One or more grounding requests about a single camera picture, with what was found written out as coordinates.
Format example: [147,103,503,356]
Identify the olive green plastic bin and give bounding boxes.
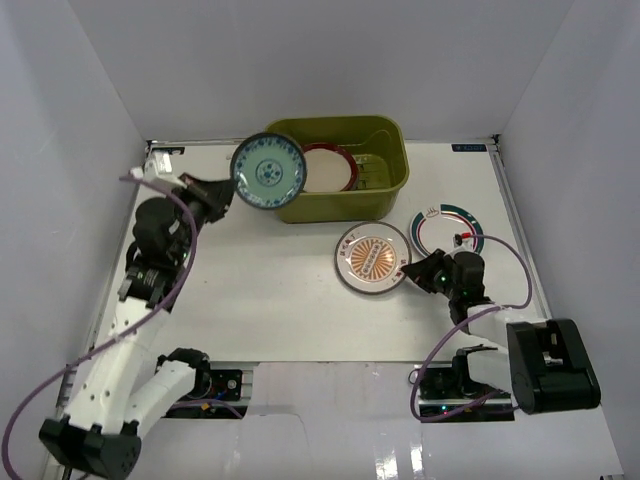
[265,115,410,224]

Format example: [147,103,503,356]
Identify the left table corner label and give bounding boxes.
[150,146,185,155]

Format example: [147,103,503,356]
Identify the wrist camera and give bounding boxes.
[453,232,475,251]
[143,150,184,189]

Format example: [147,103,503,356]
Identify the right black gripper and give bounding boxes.
[402,249,460,301]

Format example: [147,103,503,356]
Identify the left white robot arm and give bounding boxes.
[39,174,234,479]

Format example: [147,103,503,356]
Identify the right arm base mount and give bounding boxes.
[417,362,515,423]

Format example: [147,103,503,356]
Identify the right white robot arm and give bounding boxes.
[401,249,601,414]

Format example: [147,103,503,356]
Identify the small blue patterned plate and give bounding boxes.
[230,132,307,210]

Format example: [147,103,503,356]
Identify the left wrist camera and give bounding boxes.
[143,150,184,189]

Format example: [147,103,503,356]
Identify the white orange sunburst plate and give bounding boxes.
[334,221,412,295]

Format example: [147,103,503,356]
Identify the right table corner label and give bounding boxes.
[451,143,487,153]

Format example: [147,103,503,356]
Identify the beige plate dark red rim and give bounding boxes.
[303,143,359,193]

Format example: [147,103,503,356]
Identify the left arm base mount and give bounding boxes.
[165,369,247,420]

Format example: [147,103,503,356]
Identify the table corner label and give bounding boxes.
[150,146,185,155]
[451,143,487,153]

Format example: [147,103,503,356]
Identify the white plate green rim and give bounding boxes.
[409,203,484,257]

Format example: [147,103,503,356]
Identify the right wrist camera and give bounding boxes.
[453,232,475,251]

